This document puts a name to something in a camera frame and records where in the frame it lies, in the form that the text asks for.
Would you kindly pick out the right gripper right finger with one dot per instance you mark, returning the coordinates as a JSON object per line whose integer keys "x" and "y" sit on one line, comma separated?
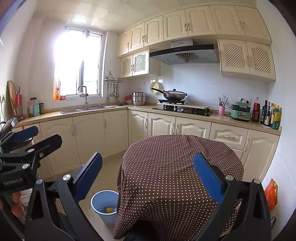
{"x": 242, "y": 211}

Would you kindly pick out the steel steamer pot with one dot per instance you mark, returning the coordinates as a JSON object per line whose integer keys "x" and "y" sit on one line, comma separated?
{"x": 139, "y": 97}

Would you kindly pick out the person's left hand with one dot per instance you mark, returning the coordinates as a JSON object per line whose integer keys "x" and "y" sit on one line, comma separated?
{"x": 17, "y": 204}

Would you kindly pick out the dark sauce bottle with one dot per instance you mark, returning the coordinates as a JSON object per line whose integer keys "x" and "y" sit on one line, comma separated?
{"x": 263, "y": 112}

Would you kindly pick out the clear jar on counter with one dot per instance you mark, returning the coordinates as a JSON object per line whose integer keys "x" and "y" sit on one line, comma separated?
{"x": 33, "y": 101}

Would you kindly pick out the black wok with lid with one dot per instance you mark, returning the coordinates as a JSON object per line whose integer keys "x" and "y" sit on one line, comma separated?
{"x": 172, "y": 94}

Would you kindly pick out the kitchen window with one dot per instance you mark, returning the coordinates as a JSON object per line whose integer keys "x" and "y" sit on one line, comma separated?
{"x": 78, "y": 60}

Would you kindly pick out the steel kitchen sink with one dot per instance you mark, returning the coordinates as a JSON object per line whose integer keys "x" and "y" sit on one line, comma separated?
{"x": 83, "y": 109}

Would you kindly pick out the teal box on counter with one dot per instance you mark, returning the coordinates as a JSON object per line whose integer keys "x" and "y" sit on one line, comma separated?
{"x": 36, "y": 110}

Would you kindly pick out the chrome sink faucet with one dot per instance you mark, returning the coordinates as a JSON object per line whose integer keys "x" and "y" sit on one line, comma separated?
{"x": 85, "y": 94}

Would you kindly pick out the wooden cutting board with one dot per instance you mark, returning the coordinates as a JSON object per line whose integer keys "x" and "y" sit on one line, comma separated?
{"x": 11, "y": 98}

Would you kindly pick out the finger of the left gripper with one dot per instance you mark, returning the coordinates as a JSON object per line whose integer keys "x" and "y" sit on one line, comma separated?
{"x": 13, "y": 141}
{"x": 35, "y": 153}

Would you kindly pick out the black gas stove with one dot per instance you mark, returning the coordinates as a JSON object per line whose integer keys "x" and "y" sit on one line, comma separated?
{"x": 182, "y": 107}

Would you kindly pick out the blue plastic trash bin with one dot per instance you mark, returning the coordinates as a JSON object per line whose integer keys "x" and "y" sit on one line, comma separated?
{"x": 101, "y": 200}

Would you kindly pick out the green yellow oil bottle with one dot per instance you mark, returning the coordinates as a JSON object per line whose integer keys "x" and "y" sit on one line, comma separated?
{"x": 276, "y": 118}

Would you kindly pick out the utensil hanging rack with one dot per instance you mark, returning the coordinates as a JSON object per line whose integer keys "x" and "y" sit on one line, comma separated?
{"x": 112, "y": 87}

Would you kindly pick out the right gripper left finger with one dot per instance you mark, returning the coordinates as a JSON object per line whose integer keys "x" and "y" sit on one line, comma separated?
{"x": 54, "y": 212}

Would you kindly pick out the cream cabinets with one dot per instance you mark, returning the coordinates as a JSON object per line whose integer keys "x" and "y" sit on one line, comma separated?
{"x": 239, "y": 34}
{"x": 112, "y": 130}

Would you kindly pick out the cream upper cabinets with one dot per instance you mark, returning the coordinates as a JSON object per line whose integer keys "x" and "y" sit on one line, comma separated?
{"x": 239, "y": 34}

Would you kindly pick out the red cap soda bottle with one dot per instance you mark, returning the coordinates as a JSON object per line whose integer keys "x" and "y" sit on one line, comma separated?
{"x": 256, "y": 110}

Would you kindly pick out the yellow wrapper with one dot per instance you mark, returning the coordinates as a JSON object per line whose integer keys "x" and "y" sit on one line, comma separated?
{"x": 110, "y": 209}

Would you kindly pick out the round trivet on wall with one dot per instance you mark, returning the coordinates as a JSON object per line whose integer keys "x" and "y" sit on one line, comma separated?
{"x": 153, "y": 86}

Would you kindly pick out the range hood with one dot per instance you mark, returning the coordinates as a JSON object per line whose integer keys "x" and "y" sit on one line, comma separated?
{"x": 185, "y": 52}

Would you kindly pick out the orange bag on floor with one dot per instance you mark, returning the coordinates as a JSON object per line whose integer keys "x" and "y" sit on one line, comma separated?
{"x": 271, "y": 193}

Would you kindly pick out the pink utensil holder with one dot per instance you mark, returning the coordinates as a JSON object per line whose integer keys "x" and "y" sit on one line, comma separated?
{"x": 221, "y": 110}

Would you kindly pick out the green electric grill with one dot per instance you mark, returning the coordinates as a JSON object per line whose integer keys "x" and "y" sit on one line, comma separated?
{"x": 240, "y": 111}

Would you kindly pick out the cream lower cabinets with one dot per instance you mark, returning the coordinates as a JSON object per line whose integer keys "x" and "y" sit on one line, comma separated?
{"x": 112, "y": 130}

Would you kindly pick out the brown polka dot tablecloth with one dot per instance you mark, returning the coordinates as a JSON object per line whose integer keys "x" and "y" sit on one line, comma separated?
{"x": 157, "y": 182}

